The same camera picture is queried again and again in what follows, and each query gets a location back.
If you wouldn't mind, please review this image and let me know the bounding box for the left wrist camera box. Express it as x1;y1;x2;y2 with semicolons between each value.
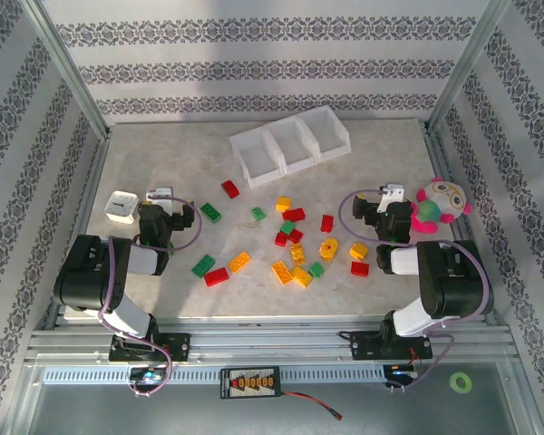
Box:
145;185;176;214

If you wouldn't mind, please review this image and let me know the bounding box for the slotted grey cable duct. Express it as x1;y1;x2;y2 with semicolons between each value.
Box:
42;365;386;385

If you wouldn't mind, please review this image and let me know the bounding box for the long yellow lego brick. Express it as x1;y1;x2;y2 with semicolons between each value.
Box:
271;260;294;285
289;266;315;288
228;251;251;274

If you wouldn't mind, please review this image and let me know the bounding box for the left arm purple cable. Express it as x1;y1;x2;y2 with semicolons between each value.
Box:
98;195;204;398

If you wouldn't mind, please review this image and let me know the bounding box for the small white square clock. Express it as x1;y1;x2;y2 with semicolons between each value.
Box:
104;190;141;225

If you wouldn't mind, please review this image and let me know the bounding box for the round yellow lego piece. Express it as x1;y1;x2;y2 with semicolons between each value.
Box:
318;237;339;262

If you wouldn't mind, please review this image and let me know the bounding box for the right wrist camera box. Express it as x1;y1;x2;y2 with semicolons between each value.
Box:
374;183;405;214

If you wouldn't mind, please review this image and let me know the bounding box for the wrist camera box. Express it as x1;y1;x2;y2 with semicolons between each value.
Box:
374;183;405;214
145;185;176;214

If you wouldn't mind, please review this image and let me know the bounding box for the left small controller board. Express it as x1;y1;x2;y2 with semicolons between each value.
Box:
127;366;168;384

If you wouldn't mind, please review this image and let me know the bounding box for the black power distribution board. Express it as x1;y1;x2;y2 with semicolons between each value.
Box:
219;365;282;401

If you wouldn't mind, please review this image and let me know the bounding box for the pink white plush toy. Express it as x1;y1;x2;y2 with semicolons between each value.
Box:
410;177;473;236

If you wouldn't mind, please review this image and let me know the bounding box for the long green lego brick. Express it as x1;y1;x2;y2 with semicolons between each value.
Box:
199;202;222;224
191;254;217;279

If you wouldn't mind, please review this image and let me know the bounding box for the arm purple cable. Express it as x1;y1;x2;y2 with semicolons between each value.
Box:
338;188;491;393
98;195;204;398

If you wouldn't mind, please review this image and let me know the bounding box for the white plastic bin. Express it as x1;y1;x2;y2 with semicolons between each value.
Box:
228;129;286;189
301;106;353;163
265;118;321;176

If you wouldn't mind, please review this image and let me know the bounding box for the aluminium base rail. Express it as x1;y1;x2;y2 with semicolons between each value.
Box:
24;316;518;363

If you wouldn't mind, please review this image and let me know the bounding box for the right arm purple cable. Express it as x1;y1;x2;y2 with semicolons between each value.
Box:
338;188;491;393

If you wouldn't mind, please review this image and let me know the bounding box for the small controller board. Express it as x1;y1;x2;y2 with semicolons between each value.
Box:
127;366;168;384
384;364;421;380

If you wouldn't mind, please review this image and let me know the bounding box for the aluminium side rail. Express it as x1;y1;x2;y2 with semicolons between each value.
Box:
43;129;112;330
421;121;502;327

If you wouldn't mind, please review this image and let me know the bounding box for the red black wire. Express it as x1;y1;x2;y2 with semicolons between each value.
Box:
278;390;345;421

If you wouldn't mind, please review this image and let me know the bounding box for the right small controller board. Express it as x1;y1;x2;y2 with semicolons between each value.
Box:
384;364;421;380

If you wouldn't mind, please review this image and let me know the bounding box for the green tape ring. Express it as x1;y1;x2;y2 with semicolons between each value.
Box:
450;372;474;393

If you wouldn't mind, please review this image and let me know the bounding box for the aluminium frame post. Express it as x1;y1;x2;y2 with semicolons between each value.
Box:
423;0;513;135
20;0;112;140

